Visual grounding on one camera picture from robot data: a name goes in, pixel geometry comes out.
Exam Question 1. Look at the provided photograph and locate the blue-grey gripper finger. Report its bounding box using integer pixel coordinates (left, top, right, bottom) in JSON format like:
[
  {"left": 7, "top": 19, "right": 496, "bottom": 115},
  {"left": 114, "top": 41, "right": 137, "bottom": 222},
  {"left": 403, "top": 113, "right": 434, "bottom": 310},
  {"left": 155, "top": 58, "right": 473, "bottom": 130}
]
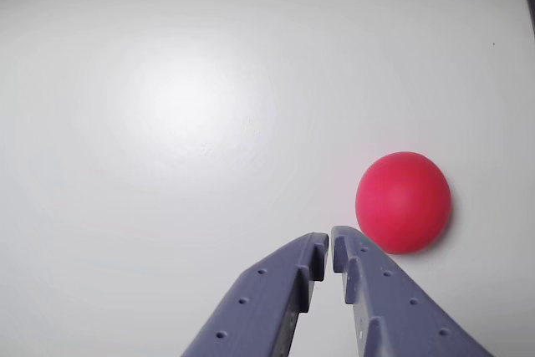
[
  {"left": 180, "top": 231, "right": 330, "bottom": 357},
  {"left": 330, "top": 225, "right": 497, "bottom": 357}
]

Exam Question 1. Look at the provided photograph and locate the red ball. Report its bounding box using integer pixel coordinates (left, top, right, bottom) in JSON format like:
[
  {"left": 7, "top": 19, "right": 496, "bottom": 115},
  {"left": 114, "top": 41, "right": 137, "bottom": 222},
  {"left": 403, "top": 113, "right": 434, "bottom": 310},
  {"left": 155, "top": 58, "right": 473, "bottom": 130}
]
[{"left": 355, "top": 150, "right": 453, "bottom": 256}]

